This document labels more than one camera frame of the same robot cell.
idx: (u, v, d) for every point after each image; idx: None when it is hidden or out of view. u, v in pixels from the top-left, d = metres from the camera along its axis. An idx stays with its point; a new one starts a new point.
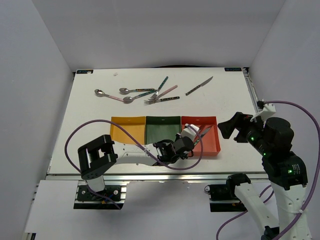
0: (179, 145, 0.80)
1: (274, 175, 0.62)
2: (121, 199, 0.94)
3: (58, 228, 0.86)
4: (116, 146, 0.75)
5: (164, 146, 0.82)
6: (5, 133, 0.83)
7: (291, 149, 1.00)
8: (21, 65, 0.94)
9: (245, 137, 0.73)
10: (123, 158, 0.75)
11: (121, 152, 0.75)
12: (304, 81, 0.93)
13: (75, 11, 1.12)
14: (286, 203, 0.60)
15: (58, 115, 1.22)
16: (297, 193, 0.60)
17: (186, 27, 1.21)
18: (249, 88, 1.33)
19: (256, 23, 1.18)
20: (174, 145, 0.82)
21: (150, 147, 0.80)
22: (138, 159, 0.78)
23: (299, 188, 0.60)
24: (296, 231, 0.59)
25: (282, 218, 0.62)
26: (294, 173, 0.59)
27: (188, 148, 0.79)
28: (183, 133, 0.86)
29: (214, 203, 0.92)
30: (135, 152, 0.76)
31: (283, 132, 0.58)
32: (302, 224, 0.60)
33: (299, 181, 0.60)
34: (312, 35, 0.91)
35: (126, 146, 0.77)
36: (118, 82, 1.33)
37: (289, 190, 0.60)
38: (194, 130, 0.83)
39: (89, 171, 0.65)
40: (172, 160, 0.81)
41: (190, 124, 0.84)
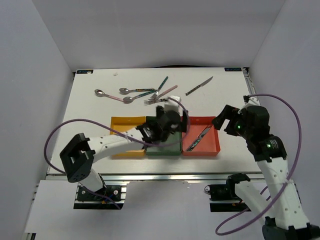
0: (164, 122, 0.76)
1: (256, 154, 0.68)
2: (121, 199, 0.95)
3: (58, 228, 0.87)
4: (91, 142, 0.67)
5: (150, 126, 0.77)
6: (5, 134, 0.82)
7: (290, 150, 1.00)
8: (20, 66, 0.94)
9: (232, 128, 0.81)
10: (104, 152, 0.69)
11: (99, 146, 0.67)
12: (305, 81, 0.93)
13: (75, 11, 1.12)
14: (272, 175, 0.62)
15: (57, 115, 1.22)
16: (280, 165, 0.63)
17: (186, 27, 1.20)
18: (249, 88, 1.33)
19: (257, 23, 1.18)
20: (159, 122, 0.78)
21: (133, 132, 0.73)
22: (122, 148, 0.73)
23: (280, 160, 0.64)
24: (287, 203, 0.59)
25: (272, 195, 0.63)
26: (273, 149, 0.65)
27: (174, 121, 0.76)
28: (165, 108, 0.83)
29: (214, 204, 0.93)
30: (115, 143, 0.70)
31: (258, 113, 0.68)
32: (292, 195, 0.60)
33: (279, 154, 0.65)
34: (312, 35, 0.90)
35: (103, 139, 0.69)
36: (118, 82, 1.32)
37: (271, 162, 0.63)
38: (176, 100, 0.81)
39: (73, 172, 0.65)
40: (161, 139, 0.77)
41: (170, 97, 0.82)
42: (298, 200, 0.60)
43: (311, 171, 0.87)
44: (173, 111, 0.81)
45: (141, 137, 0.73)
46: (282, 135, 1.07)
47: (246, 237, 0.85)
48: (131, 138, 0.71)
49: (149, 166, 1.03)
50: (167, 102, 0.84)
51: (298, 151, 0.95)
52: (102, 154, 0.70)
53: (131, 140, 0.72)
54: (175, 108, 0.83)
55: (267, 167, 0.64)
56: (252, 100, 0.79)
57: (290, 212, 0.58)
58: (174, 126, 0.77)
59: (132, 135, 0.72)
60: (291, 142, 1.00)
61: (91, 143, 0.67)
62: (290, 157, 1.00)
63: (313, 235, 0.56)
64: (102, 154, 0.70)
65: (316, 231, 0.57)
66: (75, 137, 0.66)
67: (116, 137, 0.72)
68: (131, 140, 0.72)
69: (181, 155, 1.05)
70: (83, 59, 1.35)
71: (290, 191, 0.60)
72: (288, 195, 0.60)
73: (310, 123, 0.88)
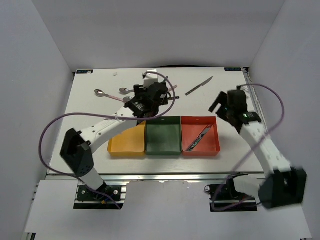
0: (153, 92, 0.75)
1: (237, 126, 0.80)
2: (121, 199, 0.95)
3: (58, 228, 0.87)
4: (85, 134, 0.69)
5: (138, 101, 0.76)
6: (5, 134, 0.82)
7: (290, 149, 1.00)
8: (20, 66, 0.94)
9: (222, 110, 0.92)
10: (100, 139, 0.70)
11: (93, 135, 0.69)
12: (305, 81, 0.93)
13: (74, 11, 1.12)
14: (251, 134, 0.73)
15: (57, 115, 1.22)
16: (257, 127, 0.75)
17: (186, 27, 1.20)
18: (249, 88, 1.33)
19: (257, 23, 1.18)
20: (147, 94, 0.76)
21: (123, 111, 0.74)
22: (116, 130, 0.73)
23: (257, 124, 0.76)
24: (268, 152, 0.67)
25: (259, 155, 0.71)
26: (249, 118, 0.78)
27: (163, 91, 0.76)
28: (146, 85, 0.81)
29: (214, 204, 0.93)
30: (108, 127, 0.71)
31: (237, 93, 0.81)
32: (271, 146, 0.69)
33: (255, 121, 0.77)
34: (311, 35, 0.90)
35: (95, 128, 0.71)
36: (118, 82, 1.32)
37: (248, 124, 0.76)
38: (156, 73, 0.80)
39: (78, 166, 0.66)
40: (152, 110, 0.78)
41: (148, 72, 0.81)
42: (275, 148, 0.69)
43: (311, 171, 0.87)
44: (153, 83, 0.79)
45: (132, 114, 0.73)
46: (282, 135, 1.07)
47: (246, 237, 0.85)
48: (122, 118, 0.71)
49: (149, 166, 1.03)
50: (145, 78, 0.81)
51: (298, 151, 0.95)
52: (99, 143, 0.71)
53: (122, 120, 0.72)
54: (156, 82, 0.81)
55: (246, 130, 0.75)
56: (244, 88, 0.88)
57: (272, 158, 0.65)
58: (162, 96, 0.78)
59: (123, 115, 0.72)
60: (291, 142, 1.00)
61: (85, 134, 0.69)
62: (290, 157, 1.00)
63: (298, 175, 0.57)
64: (99, 143, 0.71)
65: (302, 171, 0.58)
66: (66, 136, 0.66)
67: (107, 122, 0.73)
68: (123, 120, 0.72)
69: (182, 155, 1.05)
70: (83, 59, 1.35)
71: (269, 144, 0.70)
72: (266, 144, 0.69)
73: (310, 123, 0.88)
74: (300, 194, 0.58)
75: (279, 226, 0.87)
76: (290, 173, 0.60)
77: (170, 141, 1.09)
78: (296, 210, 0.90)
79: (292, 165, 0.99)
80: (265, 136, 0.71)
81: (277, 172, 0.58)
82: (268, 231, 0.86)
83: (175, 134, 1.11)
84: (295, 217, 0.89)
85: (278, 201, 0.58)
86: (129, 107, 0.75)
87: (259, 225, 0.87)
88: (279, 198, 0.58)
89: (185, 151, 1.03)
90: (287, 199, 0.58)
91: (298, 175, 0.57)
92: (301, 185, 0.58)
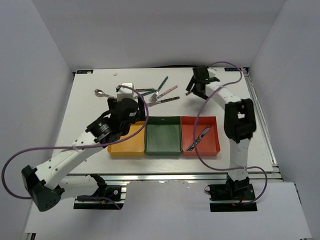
0: (120, 111, 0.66)
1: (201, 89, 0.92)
2: (121, 199, 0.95)
3: (59, 228, 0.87)
4: (39, 172, 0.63)
5: (104, 121, 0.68)
6: (5, 134, 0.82)
7: (290, 149, 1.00)
8: (20, 66, 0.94)
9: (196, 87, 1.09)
10: (59, 175, 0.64)
11: (48, 172, 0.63)
12: (305, 81, 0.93)
13: (74, 11, 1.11)
14: (211, 88, 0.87)
15: (57, 115, 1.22)
16: (215, 84, 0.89)
17: (186, 27, 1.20)
18: (249, 88, 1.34)
19: (257, 23, 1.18)
20: (114, 113, 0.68)
21: (83, 137, 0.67)
22: (78, 160, 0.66)
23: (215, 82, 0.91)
24: (223, 93, 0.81)
25: (217, 101, 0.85)
26: (210, 81, 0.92)
27: (132, 108, 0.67)
28: (118, 98, 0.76)
29: (214, 204, 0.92)
30: (64, 161, 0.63)
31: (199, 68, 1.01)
32: (225, 91, 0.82)
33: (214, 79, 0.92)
34: (312, 35, 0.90)
35: (51, 162, 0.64)
36: (118, 82, 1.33)
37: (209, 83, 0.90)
38: (129, 87, 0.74)
39: (38, 205, 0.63)
40: (121, 131, 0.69)
41: (121, 85, 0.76)
42: (231, 92, 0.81)
43: (311, 171, 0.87)
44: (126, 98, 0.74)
45: (93, 140, 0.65)
46: (281, 135, 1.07)
47: (246, 237, 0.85)
48: (81, 147, 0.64)
49: (149, 166, 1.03)
50: (118, 91, 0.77)
51: (298, 151, 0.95)
52: (59, 177, 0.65)
53: (82, 149, 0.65)
54: (129, 95, 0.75)
55: (208, 88, 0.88)
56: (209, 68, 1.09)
57: (228, 98, 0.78)
58: (132, 114, 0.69)
59: (82, 143, 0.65)
60: (290, 142, 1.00)
61: (40, 172, 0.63)
62: (289, 157, 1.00)
63: (246, 102, 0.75)
64: (60, 177, 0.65)
65: (248, 101, 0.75)
66: (22, 175, 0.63)
67: (64, 153, 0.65)
68: (83, 149, 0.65)
69: (182, 155, 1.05)
70: (82, 59, 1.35)
71: (226, 91, 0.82)
72: (222, 91, 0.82)
73: (310, 123, 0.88)
74: (253, 121, 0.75)
75: (279, 226, 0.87)
76: (242, 106, 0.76)
77: (170, 141, 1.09)
78: (296, 210, 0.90)
79: (291, 165, 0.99)
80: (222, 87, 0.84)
81: (231, 105, 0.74)
82: (268, 231, 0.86)
83: (175, 134, 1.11)
84: (295, 217, 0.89)
85: (240, 128, 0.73)
86: (91, 130, 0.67)
87: (259, 225, 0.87)
88: (238, 125, 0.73)
89: (184, 151, 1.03)
90: (246, 126, 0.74)
91: (248, 104, 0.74)
92: (251, 112, 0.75)
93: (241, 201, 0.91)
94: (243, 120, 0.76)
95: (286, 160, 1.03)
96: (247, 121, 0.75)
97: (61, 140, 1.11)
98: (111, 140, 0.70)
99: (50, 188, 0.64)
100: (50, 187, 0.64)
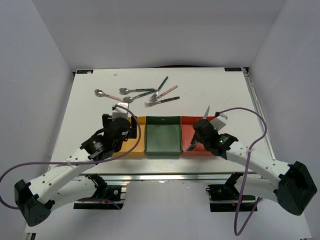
0: (113, 130, 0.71)
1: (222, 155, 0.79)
2: (121, 199, 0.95)
3: (59, 228, 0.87)
4: (33, 186, 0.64)
5: (98, 139, 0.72)
6: (5, 134, 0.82)
7: (290, 150, 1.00)
8: (20, 66, 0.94)
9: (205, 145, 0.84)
10: (52, 190, 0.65)
11: (42, 187, 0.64)
12: (305, 81, 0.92)
13: (74, 11, 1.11)
14: (238, 155, 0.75)
15: (57, 115, 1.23)
16: (237, 146, 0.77)
17: (186, 27, 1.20)
18: (249, 88, 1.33)
19: (257, 23, 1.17)
20: (107, 132, 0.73)
21: (78, 153, 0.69)
22: (70, 176, 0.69)
23: (236, 144, 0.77)
24: (262, 163, 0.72)
25: (256, 170, 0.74)
26: (225, 142, 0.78)
27: (125, 128, 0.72)
28: (114, 116, 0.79)
29: (214, 203, 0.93)
30: (59, 176, 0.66)
31: (204, 125, 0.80)
32: (260, 156, 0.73)
33: (231, 139, 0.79)
34: (312, 35, 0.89)
35: (46, 177, 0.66)
36: (118, 82, 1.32)
37: (230, 148, 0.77)
38: (125, 107, 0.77)
39: (29, 218, 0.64)
40: (113, 148, 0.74)
41: (117, 104, 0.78)
42: (263, 154, 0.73)
43: (311, 171, 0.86)
44: (122, 118, 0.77)
45: (87, 156, 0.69)
46: (282, 135, 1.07)
47: (247, 237, 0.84)
48: (75, 163, 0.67)
49: (149, 166, 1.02)
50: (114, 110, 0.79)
51: (298, 152, 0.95)
52: (52, 193, 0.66)
53: (75, 165, 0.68)
54: (124, 115, 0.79)
55: (233, 155, 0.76)
56: (221, 117, 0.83)
57: (271, 167, 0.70)
58: (124, 133, 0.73)
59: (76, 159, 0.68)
60: (291, 143, 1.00)
61: (33, 186, 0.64)
62: (290, 157, 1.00)
63: (299, 165, 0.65)
64: (52, 193, 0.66)
65: (299, 165, 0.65)
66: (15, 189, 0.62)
67: (59, 169, 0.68)
68: (76, 165, 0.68)
69: (182, 155, 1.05)
70: (82, 59, 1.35)
71: (257, 154, 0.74)
72: (255, 156, 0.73)
73: (311, 123, 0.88)
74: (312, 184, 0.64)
75: (278, 225, 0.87)
76: (292, 172, 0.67)
77: (170, 141, 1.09)
78: None
79: None
80: (251, 150, 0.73)
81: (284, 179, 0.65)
82: (268, 231, 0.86)
83: (174, 134, 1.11)
84: (295, 217, 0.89)
85: (301, 199, 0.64)
86: (86, 147, 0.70)
87: (259, 225, 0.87)
88: (299, 197, 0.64)
89: (184, 151, 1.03)
90: (306, 194, 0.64)
91: (301, 171, 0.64)
92: (307, 176, 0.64)
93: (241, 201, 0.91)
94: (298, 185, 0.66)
95: (285, 160, 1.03)
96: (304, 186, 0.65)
97: (61, 140, 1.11)
98: (104, 157, 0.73)
99: (42, 202, 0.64)
100: (42, 202, 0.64)
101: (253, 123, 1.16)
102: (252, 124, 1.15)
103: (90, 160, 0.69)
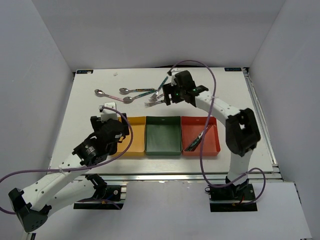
0: (105, 134, 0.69)
1: (191, 102, 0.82)
2: (121, 199, 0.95)
3: (59, 228, 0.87)
4: (26, 194, 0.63)
5: (90, 144, 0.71)
6: (6, 134, 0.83)
7: (290, 149, 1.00)
8: (20, 66, 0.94)
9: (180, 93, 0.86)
10: (45, 197, 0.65)
11: (35, 195, 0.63)
12: (305, 81, 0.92)
13: (74, 11, 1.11)
14: (203, 100, 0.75)
15: (57, 115, 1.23)
16: (206, 94, 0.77)
17: (186, 27, 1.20)
18: (249, 88, 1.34)
19: (256, 23, 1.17)
20: (100, 136, 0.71)
21: (70, 160, 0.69)
22: (63, 183, 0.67)
23: (207, 93, 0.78)
24: (219, 106, 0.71)
25: (216, 116, 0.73)
26: (198, 91, 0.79)
27: (117, 131, 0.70)
28: (104, 119, 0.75)
29: (214, 203, 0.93)
30: (51, 184, 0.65)
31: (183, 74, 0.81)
32: (220, 102, 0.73)
33: (203, 90, 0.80)
34: (311, 35, 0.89)
35: (38, 185, 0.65)
36: (118, 82, 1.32)
37: (199, 95, 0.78)
38: (112, 109, 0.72)
39: (25, 225, 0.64)
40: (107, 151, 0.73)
41: (104, 106, 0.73)
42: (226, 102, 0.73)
43: (311, 171, 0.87)
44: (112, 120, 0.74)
45: (79, 162, 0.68)
46: (282, 135, 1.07)
47: (247, 237, 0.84)
48: (67, 170, 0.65)
49: (149, 166, 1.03)
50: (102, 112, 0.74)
51: (298, 152, 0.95)
52: (46, 199, 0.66)
53: (68, 172, 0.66)
54: (113, 115, 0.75)
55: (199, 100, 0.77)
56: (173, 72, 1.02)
57: (225, 110, 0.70)
58: (118, 135, 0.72)
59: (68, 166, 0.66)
60: (291, 143, 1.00)
61: (26, 195, 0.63)
62: (289, 156, 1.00)
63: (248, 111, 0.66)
64: (46, 199, 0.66)
65: (249, 110, 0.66)
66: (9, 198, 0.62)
67: (52, 176, 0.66)
68: (69, 171, 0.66)
69: (182, 155, 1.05)
70: (82, 59, 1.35)
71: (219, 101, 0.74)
72: (217, 102, 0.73)
73: (310, 123, 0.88)
74: (257, 130, 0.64)
75: (278, 225, 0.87)
76: (243, 117, 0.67)
77: (170, 141, 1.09)
78: (295, 210, 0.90)
79: (292, 165, 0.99)
80: (214, 97, 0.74)
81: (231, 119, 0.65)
82: (268, 231, 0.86)
83: (175, 134, 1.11)
84: (296, 217, 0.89)
85: (243, 141, 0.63)
86: (78, 151, 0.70)
87: (259, 224, 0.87)
88: (242, 138, 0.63)
89: (185, 151, 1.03)
90: (249, 138, 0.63)
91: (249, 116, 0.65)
92: (254, 121, 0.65)
93: (241, 201, 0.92)
94: (245, 131, 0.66)
95: (285, 159, 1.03)
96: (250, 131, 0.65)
97: (61, 139, 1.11)
98: (98, 161, 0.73)
99: (36, 210, 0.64)
100: (36, 209, 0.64)
101: None
102: None
103: (83, 166, 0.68)
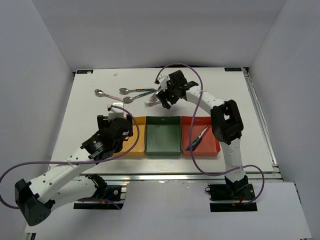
0: (113, 130, 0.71)
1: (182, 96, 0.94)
2: (121, 199, 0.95)
3: (59, 228, 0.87)
4: (34, 185, 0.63)
5: (98, 139, 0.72)
6: (6, 134, 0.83)
7: (290, 149, 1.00)
8: (20, 66, 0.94)
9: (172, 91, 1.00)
10: (52, 189, 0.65)
11: (42, 186, 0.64)
12: (305, 81, 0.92)
13: (74, 11, 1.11)
14: (192, 93, 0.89)
15: (57, 115, 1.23)
16: (195, 88, 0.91)
17: (186, 27, 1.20)
18: (249, 88, 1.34)
19: (256, 24, 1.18)
20: (108, 132, 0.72)
21: (78, 153, 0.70)
22: (70, 176, 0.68)
23: (196, 88, 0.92)
24: (207, 99, 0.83)
25: (205, 107, 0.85)
26: (189, 85, 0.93)
27: (125, 128, 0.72)
28: (111, 117, 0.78)
29: (214, 203, 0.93)
30: (59, 176, 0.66)
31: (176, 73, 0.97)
32: (209, 95, 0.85)
33: (193, 85, 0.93)
34: (311, 36, 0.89)
35: (46, 176, 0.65)
36: (118, 82, 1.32)
37: (189, 89, 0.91)
38: (121, 108, 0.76)
39: (29, 218, 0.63)
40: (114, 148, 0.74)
41: (113, 105, 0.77)
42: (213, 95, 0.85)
43: (311, 171, 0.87)
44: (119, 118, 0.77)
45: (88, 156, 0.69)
46: (281, 135, 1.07)
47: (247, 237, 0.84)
48: (76, 163, 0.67)
49: (149, 166, 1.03)
50: (110, 111, 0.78)
51: (297, 152, 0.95)
52: (52, 192, 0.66)
53: (76, 165, 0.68)
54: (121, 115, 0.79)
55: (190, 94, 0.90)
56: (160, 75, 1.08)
57: (211, 101, 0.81)
58: (125, 133, 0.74)
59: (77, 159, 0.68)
60: (291, 142, 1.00)
61: (34, 186, 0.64)
62: (289, 156, 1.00)
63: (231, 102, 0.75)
64: (52, 192, 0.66)
65: (231, 102, 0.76)
66: (15, 188, 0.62)
67: (60, 168, 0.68)
68: (77, 164, 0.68)
69: (182, 155, 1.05)
70: (82, 59, 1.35)
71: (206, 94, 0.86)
72: (205, 95, 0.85)
73: (310, 123, 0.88)
74: (240, 120, 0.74)
75: (278, 225, 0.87)
76: (227, 108, 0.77)
77: (170, 141, 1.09)
78: (295, 210, 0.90)
79: (291, 165, 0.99)
80: (203, 91, 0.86)
81: (216, 109, 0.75)
82: (268, 231, 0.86)
83: (175, 134, 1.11)
84: (296, 216, 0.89)
85: (228, 129, 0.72)
86: (86, 146, 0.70)
87: (259, 224, 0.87)
88: (227, 127, 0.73)
89: (184, 151, 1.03)
90: (233, 126, 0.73)
91: (232, 107, 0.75)
92: (236, 112, 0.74)
93: (241, 201, 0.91)
94: (229, 121, 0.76)
95: (285, 159, 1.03)
96: (234, 121, 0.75)
97: (61, 139, 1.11)
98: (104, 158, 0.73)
99: (42, 202, 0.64)
100: (42, 201, 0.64)
101: (252, 123, 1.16)
102: (252, 124, 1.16)
103: (91, 160, 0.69)
